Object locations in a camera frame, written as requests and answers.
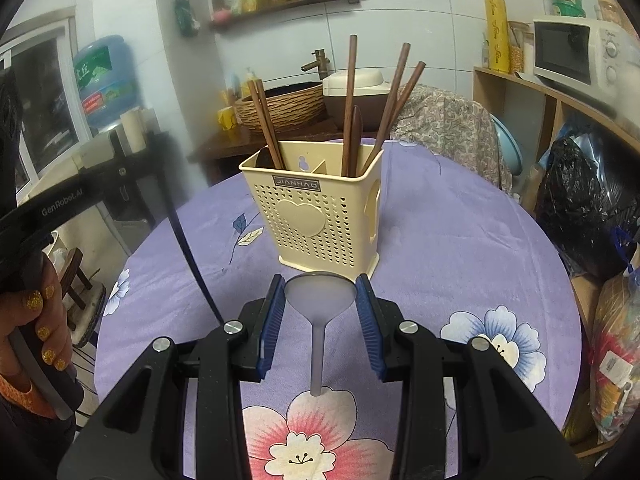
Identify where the patterned cloth cover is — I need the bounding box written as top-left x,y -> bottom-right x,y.
390,85 -> 513,196

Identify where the metal spoon with wooden handle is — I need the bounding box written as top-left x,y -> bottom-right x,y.
350,105 -> 363,178

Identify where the wooden stool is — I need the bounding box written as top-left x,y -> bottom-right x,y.
55,247 -> 108,346

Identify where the beige plastic utensil holder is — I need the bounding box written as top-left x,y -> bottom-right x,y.
238,136 -> 385,276

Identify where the yellow soap pump bottle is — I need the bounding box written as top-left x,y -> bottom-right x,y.
239,66 -> 257,101

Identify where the window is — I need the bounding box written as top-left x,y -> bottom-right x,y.
0,7 -> 83,196

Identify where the white and brown rice cooker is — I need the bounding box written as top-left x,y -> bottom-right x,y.
321,70 -> 388,133

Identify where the clear bag with blue handle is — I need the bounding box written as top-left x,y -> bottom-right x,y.
612,227 -> 640,286

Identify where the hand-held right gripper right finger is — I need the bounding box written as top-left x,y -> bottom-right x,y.
355,274 -> 583,480

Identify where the light wooden shelf unit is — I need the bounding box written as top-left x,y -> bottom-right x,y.
472,66 -> 640,456

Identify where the blue water jug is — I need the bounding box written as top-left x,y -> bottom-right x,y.
72,35 -> 140,131

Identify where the black plastic bag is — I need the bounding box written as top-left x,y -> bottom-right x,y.
535,137 -> 640,281

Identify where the translucent grey plastic spoon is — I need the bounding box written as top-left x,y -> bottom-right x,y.
284,272 -> 358,397

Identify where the glass jar of yellow grains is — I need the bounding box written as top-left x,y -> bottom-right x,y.
507,21 -> 535,75

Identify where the purple floral tablecloth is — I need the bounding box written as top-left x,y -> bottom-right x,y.
95,137 -> 586,480

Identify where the short stack of white cups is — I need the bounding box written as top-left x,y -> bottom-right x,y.
120,107 -> 148,153

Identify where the wicker wash basin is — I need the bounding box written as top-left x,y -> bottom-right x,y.
234,81 -> 327,133

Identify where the bronze faucet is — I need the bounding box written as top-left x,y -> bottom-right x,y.
301,49 -> 332,78

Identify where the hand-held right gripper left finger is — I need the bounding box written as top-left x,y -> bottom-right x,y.
60,274 -> 287,480

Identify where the shiny blue plastic bag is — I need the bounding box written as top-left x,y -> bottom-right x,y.
555,120 -> 601,161

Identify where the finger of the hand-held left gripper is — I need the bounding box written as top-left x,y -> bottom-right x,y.
159,160 -> 226,325

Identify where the white microwave oven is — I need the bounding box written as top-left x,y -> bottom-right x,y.
531,16 -> 640,111

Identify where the brown wooden chopstick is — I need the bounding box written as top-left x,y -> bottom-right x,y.
357,61 -> 427,177
342,34 -> 359,178
370,42 -> 412,158

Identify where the person's left hand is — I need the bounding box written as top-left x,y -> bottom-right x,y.
0,255 -> 76,391

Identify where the water dispenser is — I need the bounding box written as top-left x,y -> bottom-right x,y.
75,130 -> 173,261

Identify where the small yellow box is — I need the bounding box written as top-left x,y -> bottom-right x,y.
217,105 -> 241,131

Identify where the yellow roll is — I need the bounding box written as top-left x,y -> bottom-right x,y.
484,0 -> 510,73

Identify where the green wall holder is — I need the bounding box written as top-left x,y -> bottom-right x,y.
174,0 -> 201,37

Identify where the light blue basin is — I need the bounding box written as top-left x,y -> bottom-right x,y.
490,112 -> 523,176

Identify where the clear bag with white tag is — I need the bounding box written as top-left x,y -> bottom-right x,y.
590,270 -> 640,443

